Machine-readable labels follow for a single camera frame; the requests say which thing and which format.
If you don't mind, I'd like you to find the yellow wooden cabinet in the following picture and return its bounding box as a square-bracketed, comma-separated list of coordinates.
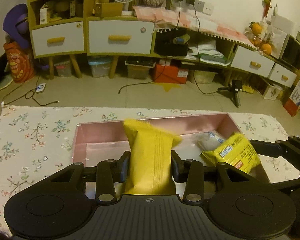
[27, 0, 300, 88]

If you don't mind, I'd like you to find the black charger cable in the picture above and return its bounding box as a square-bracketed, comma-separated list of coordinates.
[189, 2, 219, 95]
[118, 0, 183, 95]

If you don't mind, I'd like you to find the orange printed bag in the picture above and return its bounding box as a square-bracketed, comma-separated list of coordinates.
[3, 42, 36, 83]

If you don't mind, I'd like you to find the clear storage box black lid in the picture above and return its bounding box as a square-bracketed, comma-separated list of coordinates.
[125, 57, 156, 80]

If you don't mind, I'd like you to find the pink cardboard box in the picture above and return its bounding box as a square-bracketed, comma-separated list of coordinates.
[70, 113, 271, 198]

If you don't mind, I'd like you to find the black floor cable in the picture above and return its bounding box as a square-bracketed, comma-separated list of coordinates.
[1, 74, 60, 107]

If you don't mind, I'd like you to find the purple plush toy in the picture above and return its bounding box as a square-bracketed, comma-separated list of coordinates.
[2, 4, 31, 51]

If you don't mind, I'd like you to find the white drawer yellow handle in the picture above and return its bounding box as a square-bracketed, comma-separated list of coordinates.
[31, 21, 85, 58]
[268, 62, 298, 88]
[231, 44, 276, 78]
[88, 20, 155, 55]

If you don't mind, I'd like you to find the pink cloth with pompoms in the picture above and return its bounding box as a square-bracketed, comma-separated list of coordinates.
[132, 5, 257, 50]

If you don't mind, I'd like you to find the orange fruit decoration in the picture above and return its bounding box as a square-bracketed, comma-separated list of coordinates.
[245, 21, 273, 56]

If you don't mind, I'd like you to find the blue white cardboard box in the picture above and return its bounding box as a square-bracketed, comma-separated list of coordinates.
[283, 73, 300, 117]

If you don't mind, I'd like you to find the white box yellow print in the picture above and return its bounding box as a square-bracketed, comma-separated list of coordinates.
[262, 78, 285, 101]

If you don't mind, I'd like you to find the small clear storage box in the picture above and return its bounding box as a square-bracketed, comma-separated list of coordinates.
[54, 60, 73, 78]

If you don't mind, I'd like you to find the plain yellow snack packet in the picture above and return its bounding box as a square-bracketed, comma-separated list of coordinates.
[122, 119, 183, 195]

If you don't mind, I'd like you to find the yellow star paper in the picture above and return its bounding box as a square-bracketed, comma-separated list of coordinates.
[154, 81, 185, 93]

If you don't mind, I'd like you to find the brown cardboard box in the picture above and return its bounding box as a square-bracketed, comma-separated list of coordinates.
[94, 2, 123, 18]

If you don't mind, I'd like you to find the clear storage box blue lid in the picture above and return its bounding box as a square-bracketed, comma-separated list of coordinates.
[87, 56, 113, 79]

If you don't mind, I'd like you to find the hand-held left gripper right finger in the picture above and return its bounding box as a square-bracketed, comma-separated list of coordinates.
[170, 150, 251, 203]

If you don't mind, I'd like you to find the stack of papers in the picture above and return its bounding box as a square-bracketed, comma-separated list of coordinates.
[189, 41, 231, 65]

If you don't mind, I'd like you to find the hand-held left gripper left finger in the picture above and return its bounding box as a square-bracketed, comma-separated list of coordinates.
[50, 151, 130, 204]

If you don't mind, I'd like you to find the clear blue snack packet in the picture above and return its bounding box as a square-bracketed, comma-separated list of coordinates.
[197, 131, 227, 152]

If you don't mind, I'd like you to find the yellow printed snack packet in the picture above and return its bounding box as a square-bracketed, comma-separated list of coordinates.
[199, 133, 262, 173]

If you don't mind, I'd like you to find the red cardboard box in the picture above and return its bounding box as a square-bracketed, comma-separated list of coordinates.
[150, 64, 190, 85]

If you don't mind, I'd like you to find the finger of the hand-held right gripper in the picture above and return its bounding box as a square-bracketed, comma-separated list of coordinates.
[271, 175, 300, 196]
[250, 135, 300, 172]

